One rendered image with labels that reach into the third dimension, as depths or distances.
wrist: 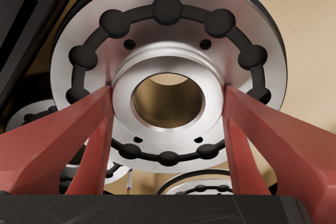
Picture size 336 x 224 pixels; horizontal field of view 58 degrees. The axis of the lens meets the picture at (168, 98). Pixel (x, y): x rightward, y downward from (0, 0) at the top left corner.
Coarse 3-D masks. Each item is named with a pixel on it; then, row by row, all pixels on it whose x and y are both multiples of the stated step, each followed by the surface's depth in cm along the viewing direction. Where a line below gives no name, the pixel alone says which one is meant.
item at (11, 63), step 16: (0, 0) 9; (16, 0) 9; (32, 0) 11; (48, 0) 9; (0, 16) 10; (16, 16) 10; (32, 16) 10; (0, 32) 10; (16, 32) 12; (32, 32) 10; (0, 48) 11; (16, 48) 10; (0, 64) 12; (16, 64) 11; (0, 80) 11; (0, 96) 12
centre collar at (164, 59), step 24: (168, 48) 12; (120, 72) 12; (144, 72) 12; (168, 72) 12; (192, 72) 12; (216, 72) 12; (120, 96) 12; (216, 96) 12; (120, 120) 13; (144, 120) 13; (192, 120) 13; (216, 120) 13
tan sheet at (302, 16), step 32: (288, 0) 20; (320, 0) 20; (288, 32) 21; (320, 32) 21; (32, 64) 23; (288, 64) 23; (320, 64) 23; (288, 96) 25; (320, 96) 25; (0, 128) 26; (256, 160) 30
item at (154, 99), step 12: (144, 84) 15; (156, 84) 16; (180, 84) 16; (192, 84) 15; (144, 96) 15; (156, 96) 15; (168, 96) 16; (180, 96) 15; (192, 96) 15; (144, 108) 14; (156, 108) 15; (168, 108) 15; (180, 108) 15; (192, 108) 14; (168, 120) 14
